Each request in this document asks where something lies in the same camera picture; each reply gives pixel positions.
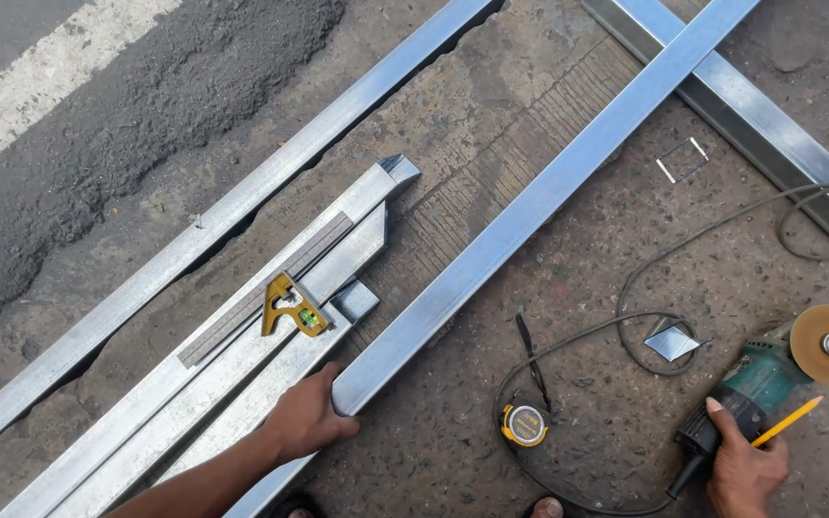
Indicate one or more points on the person's right hand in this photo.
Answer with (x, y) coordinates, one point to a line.
(745, 478)

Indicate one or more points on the person's left hand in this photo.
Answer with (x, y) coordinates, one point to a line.
(303, 417)

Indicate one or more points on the yellow pencil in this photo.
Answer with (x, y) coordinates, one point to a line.
(789, 423)

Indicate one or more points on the green angle grinder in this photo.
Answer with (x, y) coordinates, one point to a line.
(760, 381)

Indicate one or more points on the long galvanized steel tube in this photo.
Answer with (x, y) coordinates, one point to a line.
(529, 208)
(278, 171)

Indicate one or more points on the person's left foot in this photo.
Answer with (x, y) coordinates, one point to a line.
(299, 512)

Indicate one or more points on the person's foot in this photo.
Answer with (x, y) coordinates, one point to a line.
(548, 508)
(299, 512)

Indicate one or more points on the combination square with yellow head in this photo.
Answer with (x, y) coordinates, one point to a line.
(292, 306)

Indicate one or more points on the square-cut steel tube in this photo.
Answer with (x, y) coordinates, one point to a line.
(355, 301)

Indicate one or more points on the small shiny metal offcut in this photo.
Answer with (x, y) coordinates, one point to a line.
(671, 344)

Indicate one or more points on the mitre-cut steel tube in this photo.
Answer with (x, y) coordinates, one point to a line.
(148, 411)

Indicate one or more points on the angle-cut steel tube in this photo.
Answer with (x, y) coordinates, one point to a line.
(346, 255)

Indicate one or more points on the person's right foot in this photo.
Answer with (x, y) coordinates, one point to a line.
(548, 508)

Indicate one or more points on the yellow and black tape measure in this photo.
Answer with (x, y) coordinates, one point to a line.
(524, 424)

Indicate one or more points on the thin tube slice offcut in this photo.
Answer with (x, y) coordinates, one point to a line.
(666, 171)

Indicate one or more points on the wide galvanized steel crossbar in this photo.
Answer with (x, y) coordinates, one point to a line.
(760, 119)

